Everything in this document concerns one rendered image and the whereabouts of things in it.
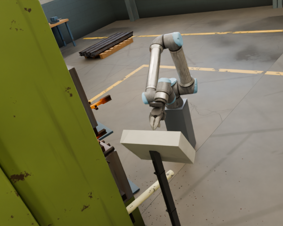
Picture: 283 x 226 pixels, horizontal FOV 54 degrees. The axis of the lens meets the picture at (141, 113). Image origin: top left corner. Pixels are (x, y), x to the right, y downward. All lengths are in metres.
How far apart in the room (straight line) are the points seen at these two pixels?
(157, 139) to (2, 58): 0.79
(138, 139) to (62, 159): 0.40
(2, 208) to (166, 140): 0.78
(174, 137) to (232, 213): 1.30
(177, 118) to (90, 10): 8.94
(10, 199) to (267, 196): 2.05
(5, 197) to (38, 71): 0.52
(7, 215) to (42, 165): 0.25
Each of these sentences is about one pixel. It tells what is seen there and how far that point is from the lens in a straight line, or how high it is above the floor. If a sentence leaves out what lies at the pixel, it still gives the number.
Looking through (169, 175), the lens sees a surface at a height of 0.64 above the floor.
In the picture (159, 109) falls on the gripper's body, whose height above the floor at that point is 1.14.
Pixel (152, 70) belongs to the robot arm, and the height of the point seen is 1.24.
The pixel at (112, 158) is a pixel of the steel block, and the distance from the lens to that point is 1.92.
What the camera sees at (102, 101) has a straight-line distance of 2.36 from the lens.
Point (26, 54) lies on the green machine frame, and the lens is 1.22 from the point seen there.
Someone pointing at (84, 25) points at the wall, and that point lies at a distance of 11.13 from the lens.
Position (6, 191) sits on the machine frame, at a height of 1.35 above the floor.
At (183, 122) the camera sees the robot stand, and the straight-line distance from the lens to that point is 2.87.
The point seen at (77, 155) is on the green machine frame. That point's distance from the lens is 1.42.
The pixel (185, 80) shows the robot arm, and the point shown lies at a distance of 2.64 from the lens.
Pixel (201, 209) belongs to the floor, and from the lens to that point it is 2.60.
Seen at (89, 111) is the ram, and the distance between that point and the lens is 1.69.
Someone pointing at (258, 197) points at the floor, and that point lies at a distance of 2.65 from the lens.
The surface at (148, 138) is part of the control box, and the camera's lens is 1.45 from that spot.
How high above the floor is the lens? 1.99
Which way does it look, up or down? 28 degrees down
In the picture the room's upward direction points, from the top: 17 degrees counter-clockwise
